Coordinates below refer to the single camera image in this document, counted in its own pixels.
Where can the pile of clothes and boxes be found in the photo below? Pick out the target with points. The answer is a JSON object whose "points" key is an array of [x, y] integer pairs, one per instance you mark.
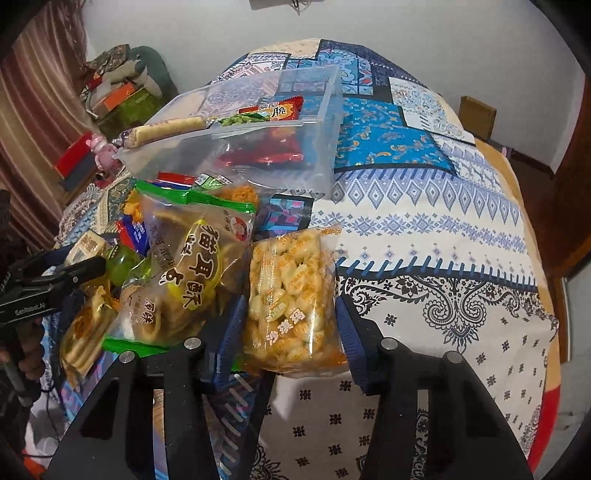
{"points": [[122, 87]]}

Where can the round cookie packet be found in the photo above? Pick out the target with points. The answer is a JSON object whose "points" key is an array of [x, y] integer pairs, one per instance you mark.
{"points": [[85, 332]]}

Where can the shiny red snack packets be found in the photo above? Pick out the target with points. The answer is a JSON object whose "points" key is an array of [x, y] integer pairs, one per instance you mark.
{"points": [[263, 154]]}

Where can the blue patchwork printed blanket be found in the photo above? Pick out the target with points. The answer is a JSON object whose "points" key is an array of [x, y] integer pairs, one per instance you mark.
{"points": [[429, 258]]}

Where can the red blue striped packet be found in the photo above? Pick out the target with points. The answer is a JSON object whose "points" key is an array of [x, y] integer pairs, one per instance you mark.
{"points": [[174, 178]]}

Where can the person's left hand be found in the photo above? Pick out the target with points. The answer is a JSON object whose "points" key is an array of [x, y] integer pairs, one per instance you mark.
{"points": [[31, 348]]}

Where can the wrapped egg roll stick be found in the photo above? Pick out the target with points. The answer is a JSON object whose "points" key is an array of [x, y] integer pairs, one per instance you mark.
{"points": [[159, 130]]}

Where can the blue snack packet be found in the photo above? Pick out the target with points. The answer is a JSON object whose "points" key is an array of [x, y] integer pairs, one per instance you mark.
{"points": [[134, 230]]}

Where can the pink toy figure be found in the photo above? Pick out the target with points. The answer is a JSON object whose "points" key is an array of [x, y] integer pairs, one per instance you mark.
{"points": [[104, 152]]}

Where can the clear plastic storage box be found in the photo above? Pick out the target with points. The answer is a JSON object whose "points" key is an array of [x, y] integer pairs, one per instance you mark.
{"points": [[258, 138]]}

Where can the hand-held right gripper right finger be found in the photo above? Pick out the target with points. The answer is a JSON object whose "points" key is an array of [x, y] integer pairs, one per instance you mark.
{"points": [[351, 341]]}

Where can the cardboard box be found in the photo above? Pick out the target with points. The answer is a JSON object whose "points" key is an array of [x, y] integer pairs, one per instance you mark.
{"points": [[478, 116]]}

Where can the brown wooden door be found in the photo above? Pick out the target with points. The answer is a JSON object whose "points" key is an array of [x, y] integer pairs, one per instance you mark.
{"points": [[572, 184]]}

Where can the large round crisps bag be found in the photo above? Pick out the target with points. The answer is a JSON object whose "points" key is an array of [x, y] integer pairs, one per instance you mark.
{"points": [[189, 277]]}

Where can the red box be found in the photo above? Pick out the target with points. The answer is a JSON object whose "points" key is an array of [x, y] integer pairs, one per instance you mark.
{"points": [[74, 156]]}

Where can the red green pea snack packet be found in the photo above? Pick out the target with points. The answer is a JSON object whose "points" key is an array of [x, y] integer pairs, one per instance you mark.
{"points": [[270, 113]]}

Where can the yellow puffed snack packet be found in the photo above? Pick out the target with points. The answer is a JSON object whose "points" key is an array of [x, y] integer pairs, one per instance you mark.
{"points": [[288, 300]]}

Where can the green jelly cup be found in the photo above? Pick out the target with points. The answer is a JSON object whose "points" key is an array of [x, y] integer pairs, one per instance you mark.
{"points": [[122, 267]]}

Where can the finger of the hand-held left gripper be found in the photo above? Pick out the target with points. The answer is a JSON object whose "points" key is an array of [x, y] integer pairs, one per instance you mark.
{"points": [[76, 273]]}

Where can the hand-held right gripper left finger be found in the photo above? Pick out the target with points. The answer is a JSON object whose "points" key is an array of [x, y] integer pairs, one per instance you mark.
{"points": [[229, 334]]}

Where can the small cream snack box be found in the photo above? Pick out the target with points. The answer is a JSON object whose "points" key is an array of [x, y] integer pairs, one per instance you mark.
{"points": [[87, 247]]}

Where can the orange fried snack packet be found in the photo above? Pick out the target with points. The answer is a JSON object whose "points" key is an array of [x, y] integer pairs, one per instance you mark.
{"points": [[238, 194]]}

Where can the striped brown curtain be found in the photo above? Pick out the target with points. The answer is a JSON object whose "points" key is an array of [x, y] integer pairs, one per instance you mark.
{"points": [[34, 134]]}

